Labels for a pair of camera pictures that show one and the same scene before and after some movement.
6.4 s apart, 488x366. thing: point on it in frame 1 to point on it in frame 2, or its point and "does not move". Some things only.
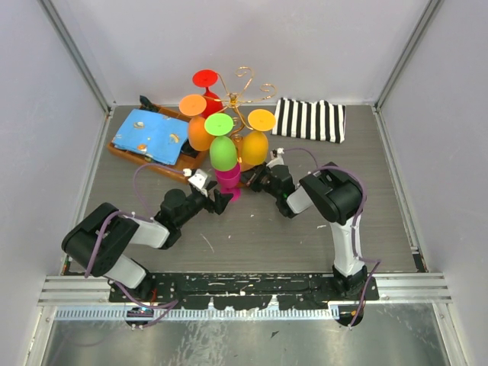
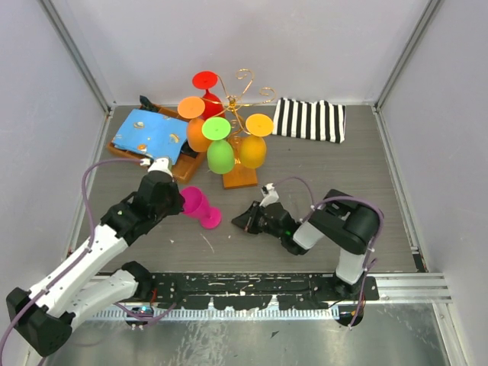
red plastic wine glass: (207, 78) does not move
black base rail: (243, 290) does not move
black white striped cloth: (319, 120) does not move
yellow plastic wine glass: (255, 146) does not move
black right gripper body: (260, 180) to (265, 226)
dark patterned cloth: (148, 104) does not move
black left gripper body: (197, 202) to (173, 206)
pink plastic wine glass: (229, 181) to (196, 203)
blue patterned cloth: (160, 137) does not move
